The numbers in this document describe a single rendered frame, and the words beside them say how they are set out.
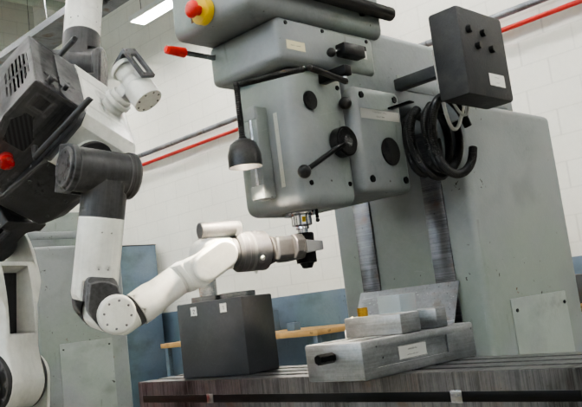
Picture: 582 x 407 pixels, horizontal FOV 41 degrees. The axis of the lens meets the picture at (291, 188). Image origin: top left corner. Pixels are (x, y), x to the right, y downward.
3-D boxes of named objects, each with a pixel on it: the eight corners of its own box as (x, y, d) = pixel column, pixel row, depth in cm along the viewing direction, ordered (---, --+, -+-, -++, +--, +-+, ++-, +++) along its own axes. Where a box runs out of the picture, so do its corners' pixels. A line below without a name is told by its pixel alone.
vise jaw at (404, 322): (402, 334, 148) (399, 313, 149) (345, 338, 159) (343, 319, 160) (422, 330, 152) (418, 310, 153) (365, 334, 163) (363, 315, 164)
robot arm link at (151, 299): (194, 296, 159) (116, 353, 151) (174, 293, 168) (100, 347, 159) (168, 253, 157) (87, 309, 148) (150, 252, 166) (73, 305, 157)
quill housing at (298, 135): (305, 204, 167) (287, 61, 171) (242, 220, 181) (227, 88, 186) (362, 204, 180) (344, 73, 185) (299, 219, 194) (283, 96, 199)
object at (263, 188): (264, 197, 170) (253, 105, 173) (252, 201, 173) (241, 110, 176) (277, 197, 173) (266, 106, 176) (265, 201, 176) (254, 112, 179)
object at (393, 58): (351, 100, 183) (339, 20, 186) (284, 124, 199) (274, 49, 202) (518, 125, 240) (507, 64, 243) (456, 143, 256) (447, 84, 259)
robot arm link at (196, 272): (244, 258, 165) (195, 294, 158) (226, 258, 172) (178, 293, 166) (229, 233, 163) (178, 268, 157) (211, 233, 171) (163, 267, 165)
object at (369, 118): (366, 190, 179) (352, 82, 183) (293, 209, 196) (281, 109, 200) (415, 191, 193) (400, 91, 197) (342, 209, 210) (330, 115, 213)
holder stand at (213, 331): (248, 375, 184) (240, 290, 187) (183, 378, 197) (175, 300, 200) (280, 367, 194) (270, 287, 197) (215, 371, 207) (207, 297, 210)
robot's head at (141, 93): (122, 115, 167) (150, 87, 165) (99, 82, 171) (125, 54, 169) (139, 121, 173) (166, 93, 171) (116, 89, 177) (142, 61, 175)
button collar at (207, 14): (209, 18, 167) (206, -8, 168) (191, 28, 171) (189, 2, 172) (216, 20, 169) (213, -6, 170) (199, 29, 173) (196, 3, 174)
